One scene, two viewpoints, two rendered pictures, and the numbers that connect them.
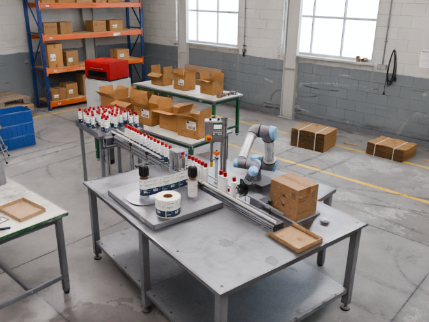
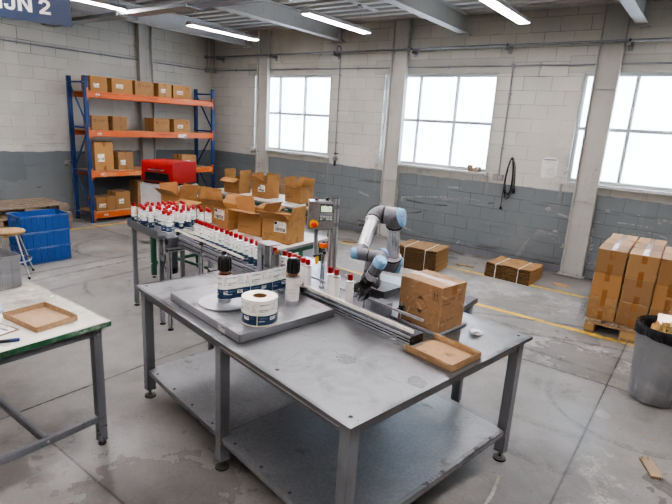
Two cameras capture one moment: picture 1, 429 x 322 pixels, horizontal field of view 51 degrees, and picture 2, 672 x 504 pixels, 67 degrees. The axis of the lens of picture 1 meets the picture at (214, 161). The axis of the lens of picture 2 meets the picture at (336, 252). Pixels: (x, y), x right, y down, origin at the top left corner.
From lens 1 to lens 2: 80 cm
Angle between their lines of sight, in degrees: 8
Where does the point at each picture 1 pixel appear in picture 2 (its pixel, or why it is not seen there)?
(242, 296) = (363, 442)
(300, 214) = (443, 322)
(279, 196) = (414, 299)
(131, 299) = (199, 452)
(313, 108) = (416, 226)
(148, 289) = (226, 435)
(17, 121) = (48, 227)
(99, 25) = (161, 124)
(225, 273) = (352, 399)
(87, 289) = (134, 438)
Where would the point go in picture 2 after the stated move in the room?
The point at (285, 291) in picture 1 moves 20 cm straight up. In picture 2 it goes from (421, 434) to (424, 404)
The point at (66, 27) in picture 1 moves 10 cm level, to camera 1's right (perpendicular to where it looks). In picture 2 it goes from (120, 123) to (126, 123)
